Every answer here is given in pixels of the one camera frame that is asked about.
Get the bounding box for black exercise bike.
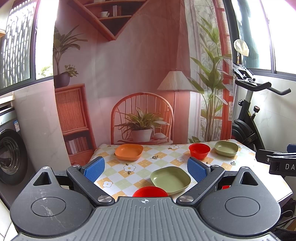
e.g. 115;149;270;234
231;39;292;151

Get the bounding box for red bowl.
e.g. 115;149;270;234
132;186;169;197
189;143;211;160

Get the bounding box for printed room backdrop cloth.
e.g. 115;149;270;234
53;1;233;165

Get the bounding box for large green square plate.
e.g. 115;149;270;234
150;166;191;195

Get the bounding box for checkered floral tablecloth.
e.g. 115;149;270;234
90;140;255;199

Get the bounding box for small green square plate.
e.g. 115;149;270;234
214;141;239;157

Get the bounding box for washing machine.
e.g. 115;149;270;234
0;102;36;209

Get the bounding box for orange square plate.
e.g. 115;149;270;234
115;144;144;161

